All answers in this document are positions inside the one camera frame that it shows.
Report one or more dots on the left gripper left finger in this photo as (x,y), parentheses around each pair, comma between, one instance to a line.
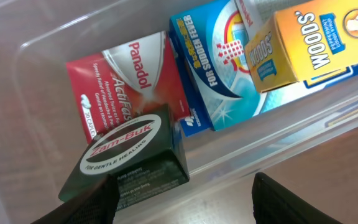
(96,205)

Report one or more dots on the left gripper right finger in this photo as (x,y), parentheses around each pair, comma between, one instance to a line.
(275,204)

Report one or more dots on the dark green square box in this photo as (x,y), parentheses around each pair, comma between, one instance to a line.
(145,154)

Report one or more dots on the clear plastic container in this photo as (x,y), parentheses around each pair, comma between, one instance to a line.
(310,146)

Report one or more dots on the blue fever patch box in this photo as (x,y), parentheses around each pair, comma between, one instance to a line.
(209,41)

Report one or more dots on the red Panadol ActiFast box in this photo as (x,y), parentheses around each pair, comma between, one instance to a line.
(120,83)

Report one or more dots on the yellow medicine box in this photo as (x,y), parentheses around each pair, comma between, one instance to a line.
(304,42)

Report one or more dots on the white green Panadol box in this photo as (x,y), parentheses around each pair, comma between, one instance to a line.
(250,16)

